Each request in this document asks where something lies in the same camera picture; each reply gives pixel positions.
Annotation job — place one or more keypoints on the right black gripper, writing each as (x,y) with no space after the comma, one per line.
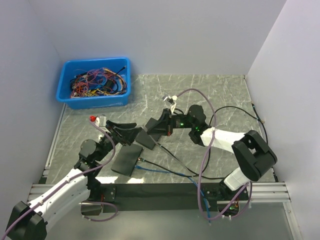
(160,127)

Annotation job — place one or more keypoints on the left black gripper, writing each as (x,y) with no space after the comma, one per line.
(128,135)

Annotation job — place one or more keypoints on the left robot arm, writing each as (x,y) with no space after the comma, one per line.
(32,221)

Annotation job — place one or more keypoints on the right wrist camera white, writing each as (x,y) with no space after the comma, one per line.
(172,100)

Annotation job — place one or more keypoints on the black network switch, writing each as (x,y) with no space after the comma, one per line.
(126,159)
(144,139)

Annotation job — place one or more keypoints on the black ethernet cable short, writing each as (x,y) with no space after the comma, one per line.
(181,170)

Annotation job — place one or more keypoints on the aluminium rail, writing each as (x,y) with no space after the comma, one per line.
(262,192)

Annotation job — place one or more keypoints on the blue plastic bin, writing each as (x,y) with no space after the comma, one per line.
(95,83)

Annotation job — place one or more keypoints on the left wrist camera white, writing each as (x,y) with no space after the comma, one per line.
(99,120)

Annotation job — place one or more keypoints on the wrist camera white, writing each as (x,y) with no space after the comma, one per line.
(172,100)
(99,120)

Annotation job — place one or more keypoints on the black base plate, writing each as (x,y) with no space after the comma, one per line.
(168,196)

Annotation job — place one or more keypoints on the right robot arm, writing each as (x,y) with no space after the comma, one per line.
(253,154)

